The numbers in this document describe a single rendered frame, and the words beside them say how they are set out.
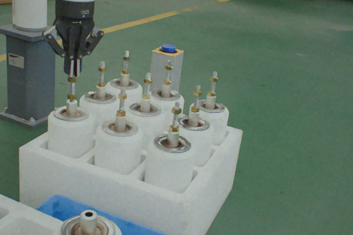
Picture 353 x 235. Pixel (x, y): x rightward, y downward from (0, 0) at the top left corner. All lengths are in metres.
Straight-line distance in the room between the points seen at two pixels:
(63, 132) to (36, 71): 0.51
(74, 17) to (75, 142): 0.26
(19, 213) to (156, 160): 0.26
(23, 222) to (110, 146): 0.22
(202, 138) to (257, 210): 0.32
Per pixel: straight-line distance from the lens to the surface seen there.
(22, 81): 1.47
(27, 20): 1.44
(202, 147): 0.99
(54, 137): 0.99
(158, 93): 1.15
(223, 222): 1.15
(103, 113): 1.06
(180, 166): 0.88
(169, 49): 1.28
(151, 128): 1.02
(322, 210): 1.29
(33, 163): 1.01
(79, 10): 0.90
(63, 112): 1.01
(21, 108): 1.51
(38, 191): 1.04
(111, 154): 0.92
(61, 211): 0.98
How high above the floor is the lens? 0.66
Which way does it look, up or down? 22 degrees down
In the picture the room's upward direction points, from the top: 7 degrees clockwise
